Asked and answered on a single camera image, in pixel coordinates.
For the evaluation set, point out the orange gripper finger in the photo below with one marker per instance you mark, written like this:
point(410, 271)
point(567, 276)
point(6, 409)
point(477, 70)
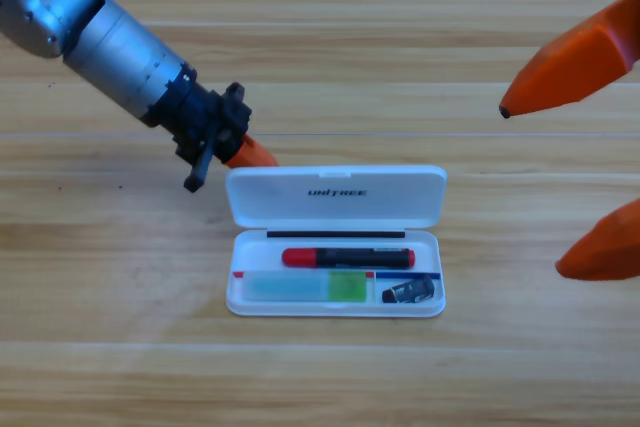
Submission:
point(610, 252)
point(575, 67)

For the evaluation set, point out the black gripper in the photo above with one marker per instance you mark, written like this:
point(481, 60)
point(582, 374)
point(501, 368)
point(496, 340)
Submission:
point(200, 117)

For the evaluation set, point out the red and black marker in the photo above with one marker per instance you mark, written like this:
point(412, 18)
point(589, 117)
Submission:
point(350, 257)

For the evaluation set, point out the white Unitree pencil case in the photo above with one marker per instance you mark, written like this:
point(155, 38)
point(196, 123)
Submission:
point(400, 207)

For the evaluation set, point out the dark blue eraser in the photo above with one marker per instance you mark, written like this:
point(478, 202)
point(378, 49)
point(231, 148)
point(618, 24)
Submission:
point(407, 292)

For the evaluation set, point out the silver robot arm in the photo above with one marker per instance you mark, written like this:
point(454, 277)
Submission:
point(100, 37)

